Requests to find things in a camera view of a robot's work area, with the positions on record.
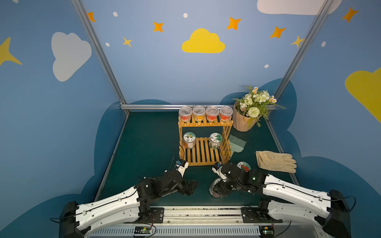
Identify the white green artificial flowers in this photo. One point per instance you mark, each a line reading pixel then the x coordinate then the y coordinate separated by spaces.
pixel 254 104

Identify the bamboo two-tier shelf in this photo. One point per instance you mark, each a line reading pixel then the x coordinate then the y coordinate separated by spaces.
pixel 202 154

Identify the small clear jar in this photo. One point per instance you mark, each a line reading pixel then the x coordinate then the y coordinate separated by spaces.
pixel 185 113
pixel 198 113
pixel 225 113
pixel 212 113

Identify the rear aluminium crossbar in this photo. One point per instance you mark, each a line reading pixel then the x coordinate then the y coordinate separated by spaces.
pixel 172 107

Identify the beige work gloves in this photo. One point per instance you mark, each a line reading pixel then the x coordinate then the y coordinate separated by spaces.
pixel 279 162

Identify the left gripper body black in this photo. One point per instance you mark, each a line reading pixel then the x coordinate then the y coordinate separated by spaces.
pixel 183 184

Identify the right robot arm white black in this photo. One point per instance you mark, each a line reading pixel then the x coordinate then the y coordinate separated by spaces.
pixel 328 211

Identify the pink ribbed flower pot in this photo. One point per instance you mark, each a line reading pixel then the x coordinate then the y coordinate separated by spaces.
pixel 242 123

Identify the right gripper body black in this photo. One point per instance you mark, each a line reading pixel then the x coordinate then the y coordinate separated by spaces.
pixel 222 187

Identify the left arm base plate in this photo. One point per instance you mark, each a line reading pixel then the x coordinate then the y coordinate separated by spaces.
pixel 154 215

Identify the aluminium frame post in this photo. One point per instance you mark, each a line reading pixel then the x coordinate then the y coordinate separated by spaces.
pixel 86 22
pixel 313 30

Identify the large jar red strawberry lid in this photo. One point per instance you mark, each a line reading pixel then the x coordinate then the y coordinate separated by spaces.
pixel 244 166

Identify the large jar orange flower lid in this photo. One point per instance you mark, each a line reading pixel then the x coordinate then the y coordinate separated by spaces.
pixel 189 140

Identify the large jar purple flower lid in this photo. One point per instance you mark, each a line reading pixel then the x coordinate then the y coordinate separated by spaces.
pixel 212 190

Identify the right aluminium frame post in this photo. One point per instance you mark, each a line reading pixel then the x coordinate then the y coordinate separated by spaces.
pixel 313 30

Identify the right green circuit board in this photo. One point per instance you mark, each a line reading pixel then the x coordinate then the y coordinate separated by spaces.
pixel 266 232

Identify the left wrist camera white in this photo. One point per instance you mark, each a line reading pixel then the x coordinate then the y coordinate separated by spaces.
pixel 181 166

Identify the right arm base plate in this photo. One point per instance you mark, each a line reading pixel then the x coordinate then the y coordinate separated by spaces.
pixel 257 215

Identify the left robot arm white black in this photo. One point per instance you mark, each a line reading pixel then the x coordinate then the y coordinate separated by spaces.
pixel 129 206

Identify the left green circuit board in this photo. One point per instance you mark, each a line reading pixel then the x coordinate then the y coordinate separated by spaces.
pixel 144 231

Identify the left aluminium frame post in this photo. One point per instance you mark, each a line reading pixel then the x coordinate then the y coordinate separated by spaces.
pixel 86 22

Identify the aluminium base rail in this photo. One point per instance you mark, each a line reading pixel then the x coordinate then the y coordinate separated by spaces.
pixel 208 221

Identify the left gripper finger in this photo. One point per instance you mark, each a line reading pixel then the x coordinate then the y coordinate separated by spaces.
pixel 188 191
pixel 192 184

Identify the large jar green leaf lid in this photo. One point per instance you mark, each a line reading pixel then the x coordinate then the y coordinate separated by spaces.
pixel 215 140

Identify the green circuit board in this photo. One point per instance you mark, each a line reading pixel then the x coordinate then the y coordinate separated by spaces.
pixel 144 231
pixel 266 232

